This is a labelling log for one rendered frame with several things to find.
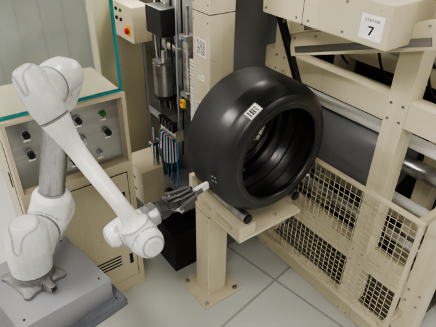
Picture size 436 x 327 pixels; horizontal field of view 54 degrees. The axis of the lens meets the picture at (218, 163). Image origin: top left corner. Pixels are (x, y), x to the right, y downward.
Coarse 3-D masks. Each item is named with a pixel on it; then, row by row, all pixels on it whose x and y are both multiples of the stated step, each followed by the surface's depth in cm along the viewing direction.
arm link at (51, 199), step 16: (48, 64) 140; (64, 64) 144; (80, 80) 151; (48, 144) 157; (48, 160) 160; (64, 160) 164; (48, 176) 164; (64, 176) 168; (32, 192) 172; (48, 192) 168; (64, 192) 173; (32, 208) 170; (48, 208) 168; (64, 208) 172; (64, 224) 175
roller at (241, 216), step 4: (208, 188) 198; (212, 192) 196; (216, 196) 194; (220, 200) 192; (224, 204) 190; (228, 204) 188; (228, 208) 188; (232, 208) 186; (236, 208) 185; (232, 212) 186; (236, 212) 184; (240, 212) 183; (244, 212) 182; (236, 216) 186; (240, 216) 182; (244, 216) 181; (248, 216) 181; (244, 220) 181; (248, 220) 182
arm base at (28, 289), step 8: (8, 272) 169; (48, 272) 165; (56, 272) 170; (64, 272) 171; (8, 280) 166; (16, 280) 162; (32, 280) 161; (40, 280) 163; (48, 280) 164; (56, 280) 169; (16, 288) 163; (24, 288) 162; (32, 288) 162; (40, 288) 163; (48, 288) 163; (56, 288) 164; (24, 296) 160; (32, 296) 161
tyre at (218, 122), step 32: (224, 96) 162; (256, 96) 156; (288, 96) 160; (192, 128) 169; (224, 128) 156; (256, 128) 156; (288, 128) 204; (320, 128) 181; (192, 160) 174; (224, 160) 158; (256, 160) 208; (288, 160) 202; (224, 192) 167; (256, 192) 196; (288, 192) 189
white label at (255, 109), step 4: (252, 104) 155; (256, 104) 154; (248, 108) 154; (252, 108) 154; (256, 108) 154; (260, 108) 154; (248, 112) 154; (252, 112) 154; (256, 112) 153; (248, 116) 153; (252, 116) 153
